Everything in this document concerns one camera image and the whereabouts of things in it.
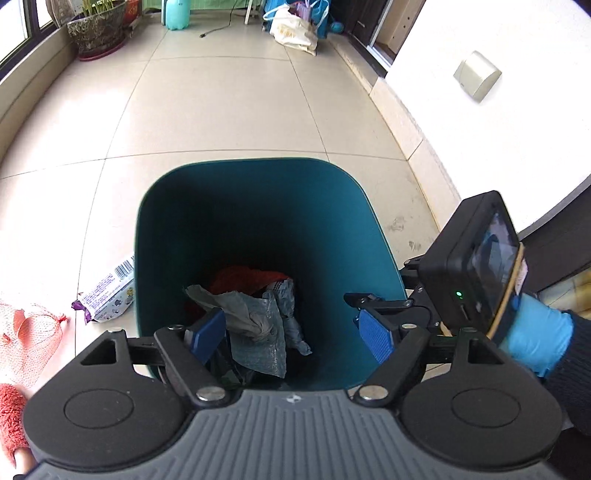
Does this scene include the person's right hand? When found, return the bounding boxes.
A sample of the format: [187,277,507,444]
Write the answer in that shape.
[501,295,574,378]

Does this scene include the dark sliding door frame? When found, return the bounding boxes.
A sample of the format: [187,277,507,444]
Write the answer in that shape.
[346,0,417,78]

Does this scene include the green plant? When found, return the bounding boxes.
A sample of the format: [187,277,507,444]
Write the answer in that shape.
[81,0,115,17]

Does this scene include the red pot saucer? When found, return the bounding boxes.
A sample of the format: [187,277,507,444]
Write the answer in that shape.
[76,39,129,62]

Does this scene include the teal plastic bottle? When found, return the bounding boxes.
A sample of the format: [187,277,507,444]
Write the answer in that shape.
[161,0,191,31]

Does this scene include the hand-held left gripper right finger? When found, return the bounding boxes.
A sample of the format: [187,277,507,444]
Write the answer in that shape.
[358,308,509,408]

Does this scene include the beige wall socket cover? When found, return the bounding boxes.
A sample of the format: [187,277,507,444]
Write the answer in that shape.
[453,52,503,103]

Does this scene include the patterned ceramic plant pot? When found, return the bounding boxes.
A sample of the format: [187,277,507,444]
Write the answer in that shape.
[67,0,129,57]

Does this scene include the red mesh bag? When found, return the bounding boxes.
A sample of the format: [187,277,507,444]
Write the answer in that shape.
[185,265,289,319]

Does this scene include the person's right forearm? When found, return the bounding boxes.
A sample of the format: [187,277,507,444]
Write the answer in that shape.
[542,310,591,435]

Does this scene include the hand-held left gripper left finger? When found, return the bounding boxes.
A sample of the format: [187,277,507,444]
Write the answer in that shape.
[78,307,229,409]

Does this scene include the grey plastic bag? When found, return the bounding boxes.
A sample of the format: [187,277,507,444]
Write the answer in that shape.
[185,278,313,380]

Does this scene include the red fuzzy cloth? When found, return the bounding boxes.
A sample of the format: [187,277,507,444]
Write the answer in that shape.
[0,383,31,464]

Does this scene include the red net bag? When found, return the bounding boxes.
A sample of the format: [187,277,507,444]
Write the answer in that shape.
[0,300,68,389]

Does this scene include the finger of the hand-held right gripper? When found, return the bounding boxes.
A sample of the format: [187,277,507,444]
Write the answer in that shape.
[402,255,429,296]
[344,292,419,321]

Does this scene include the black power cable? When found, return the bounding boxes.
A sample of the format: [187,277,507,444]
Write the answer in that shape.
[199,0,242,39]

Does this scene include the teal plastic trash bin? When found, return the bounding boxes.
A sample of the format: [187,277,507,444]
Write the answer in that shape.
[134,158,408,392]

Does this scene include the printed snack wrapper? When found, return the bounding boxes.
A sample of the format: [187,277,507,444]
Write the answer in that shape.
[71,256,136,325]

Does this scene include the window frame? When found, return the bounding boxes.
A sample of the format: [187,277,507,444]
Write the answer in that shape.
[0,0,62,71]

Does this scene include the white tote bag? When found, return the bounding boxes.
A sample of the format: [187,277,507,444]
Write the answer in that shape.
[263,4,319,57]

